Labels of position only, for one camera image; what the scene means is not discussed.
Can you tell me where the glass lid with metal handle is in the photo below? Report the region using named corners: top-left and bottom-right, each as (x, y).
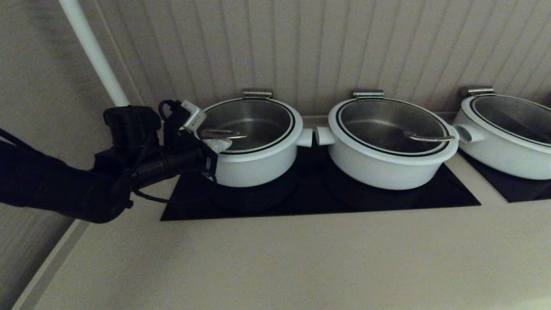
top-left (470, 94), bottom-right (551, 149)
top-left (198, 98), bottom-right (297, 155)
top-left (335, 98), bottom-right (456, 157)

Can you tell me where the white cooking pot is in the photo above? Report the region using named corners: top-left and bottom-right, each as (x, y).
top-left (315, 98), bottom-right (461, 191)
top-left (196, 98), bottom-right (313, 188)
top-left (452, 94), bottom-right (551, 181)

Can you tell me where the long black glass cooktop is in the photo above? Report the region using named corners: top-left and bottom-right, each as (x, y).
top-left (160, 140), bottom-right (482, 222)

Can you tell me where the white vertical pipe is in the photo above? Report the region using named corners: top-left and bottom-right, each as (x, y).
top-left (58, 0), bottom-right (130, 107)

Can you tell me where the short black glass cooktop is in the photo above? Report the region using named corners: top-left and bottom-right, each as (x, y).
top-left (458, 149), bottom-right (551, 203)

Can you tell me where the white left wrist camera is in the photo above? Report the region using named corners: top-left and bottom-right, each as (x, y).
top-left (180, 100), bottom-right (207, 132)

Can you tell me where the black left camera cable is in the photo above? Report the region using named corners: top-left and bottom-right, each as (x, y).
top-left (158, 99), bottom-right (183, 124)

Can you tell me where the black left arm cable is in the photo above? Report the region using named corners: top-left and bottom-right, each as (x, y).
top-left (131, 187), bottom-right (203, 204)

